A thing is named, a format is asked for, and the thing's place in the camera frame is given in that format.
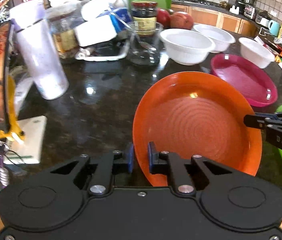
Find magenta plastic plate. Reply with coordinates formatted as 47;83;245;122
210;54;278;107

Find orange plastic plate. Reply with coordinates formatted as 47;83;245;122
132;72;262;186

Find white bowl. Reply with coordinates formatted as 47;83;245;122
238;37;275;69
193;24;236;53
160;29;215;66

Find teal electric kettle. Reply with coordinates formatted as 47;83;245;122
268;20;280;37

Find yellow phone stand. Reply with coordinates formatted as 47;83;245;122
0;74;48;165

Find white plastic tray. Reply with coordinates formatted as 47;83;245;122
74;38;130;62

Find metal spoon in glass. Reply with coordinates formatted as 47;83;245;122
108;8;157;53

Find purple water bottle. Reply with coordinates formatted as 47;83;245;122
10;0;69;100

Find clear glass cup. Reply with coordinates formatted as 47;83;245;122
126;22;163;67

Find blue white carton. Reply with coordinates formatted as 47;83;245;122
74;6;133;47

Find red apple right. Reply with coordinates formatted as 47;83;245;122
170;11;194;30

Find red apple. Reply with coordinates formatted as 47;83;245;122
157;8;170;29
170;11;194;30

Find clear jar yellow label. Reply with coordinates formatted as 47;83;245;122
46;3;79;59

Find red apple left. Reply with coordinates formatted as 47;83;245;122
157;8;170;29

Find dark sauce jar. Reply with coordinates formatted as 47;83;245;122
131;0;157;36

